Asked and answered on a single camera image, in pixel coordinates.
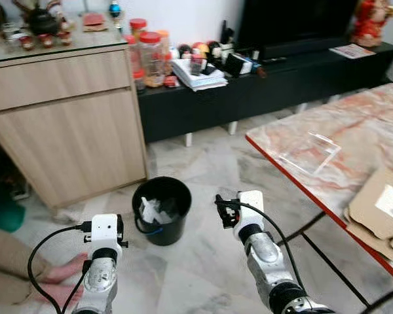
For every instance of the black and white box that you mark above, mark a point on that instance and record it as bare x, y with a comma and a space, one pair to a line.
236, 65

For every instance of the green cloth item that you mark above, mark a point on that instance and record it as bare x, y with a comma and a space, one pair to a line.
3, 216

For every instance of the flat brown cardboard piece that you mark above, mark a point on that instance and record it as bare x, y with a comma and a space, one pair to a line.
370, 209

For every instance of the black flat television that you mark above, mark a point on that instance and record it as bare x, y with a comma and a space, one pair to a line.
295, 26

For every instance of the large clear red-lid jar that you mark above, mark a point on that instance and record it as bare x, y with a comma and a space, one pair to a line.
152, 62

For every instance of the clear acrylic stand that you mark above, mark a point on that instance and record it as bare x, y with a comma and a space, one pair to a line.
314, 154

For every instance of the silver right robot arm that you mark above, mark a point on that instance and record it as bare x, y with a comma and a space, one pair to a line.
265, 255

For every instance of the black rubbish bin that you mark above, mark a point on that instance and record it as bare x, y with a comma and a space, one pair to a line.
173, 229

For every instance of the small clear red-lid jar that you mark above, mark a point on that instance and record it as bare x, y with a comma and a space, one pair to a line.
139, 78

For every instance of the marble top coffee table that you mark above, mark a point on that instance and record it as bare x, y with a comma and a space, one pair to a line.
354, 124

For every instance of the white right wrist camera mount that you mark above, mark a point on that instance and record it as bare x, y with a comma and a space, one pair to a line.
252, 203

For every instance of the person's bare hand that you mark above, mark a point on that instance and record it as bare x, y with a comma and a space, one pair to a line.
62, 271

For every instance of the black tv console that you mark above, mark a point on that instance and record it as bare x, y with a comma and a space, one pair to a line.
281, 85

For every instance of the red figurine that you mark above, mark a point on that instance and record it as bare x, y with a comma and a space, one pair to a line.
370, 23

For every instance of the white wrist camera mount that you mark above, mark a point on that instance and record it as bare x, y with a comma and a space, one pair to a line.
252, 203
105, 229

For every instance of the clear orange-lid jar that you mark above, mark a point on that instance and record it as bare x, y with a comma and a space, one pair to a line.
166, 46

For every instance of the stack of white papers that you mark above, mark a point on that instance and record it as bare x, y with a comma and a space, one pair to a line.
196, 77

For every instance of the printed pamphlet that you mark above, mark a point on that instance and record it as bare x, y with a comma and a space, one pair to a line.
352, 51

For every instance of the flat red packet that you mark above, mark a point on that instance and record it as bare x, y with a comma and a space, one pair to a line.
95, 21

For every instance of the tall clear red-lid jar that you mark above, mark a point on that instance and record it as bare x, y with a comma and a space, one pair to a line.
138, 25

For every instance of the dark teapot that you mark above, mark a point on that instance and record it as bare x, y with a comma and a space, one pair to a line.
42, 23

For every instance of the light wooden cabinet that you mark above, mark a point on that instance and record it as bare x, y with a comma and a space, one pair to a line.
65, 131

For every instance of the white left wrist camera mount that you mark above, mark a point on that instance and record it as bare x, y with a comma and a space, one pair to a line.
105, 229

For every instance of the blue ornament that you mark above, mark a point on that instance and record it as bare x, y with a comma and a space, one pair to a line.
115, 9

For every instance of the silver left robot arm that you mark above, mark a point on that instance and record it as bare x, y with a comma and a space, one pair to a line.
99, 281

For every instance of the small dark jar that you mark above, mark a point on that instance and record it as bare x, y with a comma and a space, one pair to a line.
197, 64

